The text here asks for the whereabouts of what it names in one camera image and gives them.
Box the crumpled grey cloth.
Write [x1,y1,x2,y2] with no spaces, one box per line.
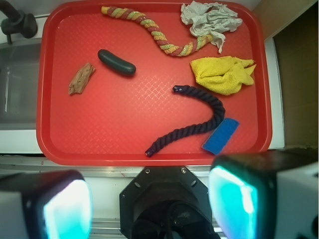
[180,1,243,54]

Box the dark green plastic pickle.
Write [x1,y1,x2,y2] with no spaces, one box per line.
[98,49,136,76]

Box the dark purple twisted rope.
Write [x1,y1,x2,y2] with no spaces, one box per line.
[145,85,226,158]

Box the brown plastic meat piece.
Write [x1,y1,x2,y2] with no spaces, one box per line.
[68,62,96,95]

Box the red yellow twisted rope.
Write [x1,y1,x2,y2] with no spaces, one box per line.
[101,6,214,58]

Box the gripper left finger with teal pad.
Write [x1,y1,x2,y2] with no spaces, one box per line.
[0,170,93,239]

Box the metal sink basin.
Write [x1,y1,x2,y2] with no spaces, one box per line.
[0,40,41,130]

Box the black faucet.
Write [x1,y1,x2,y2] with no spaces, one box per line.
[0,0,38,45]

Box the yellow microfiber cloth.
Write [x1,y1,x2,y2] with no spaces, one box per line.
[190,56,256,96]

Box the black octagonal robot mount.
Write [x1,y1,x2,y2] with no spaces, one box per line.
[119,166,220,239]

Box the blue sponge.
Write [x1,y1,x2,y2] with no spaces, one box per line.
[202,118,240,155]

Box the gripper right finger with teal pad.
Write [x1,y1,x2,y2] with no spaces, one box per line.
[208,150,319,239]

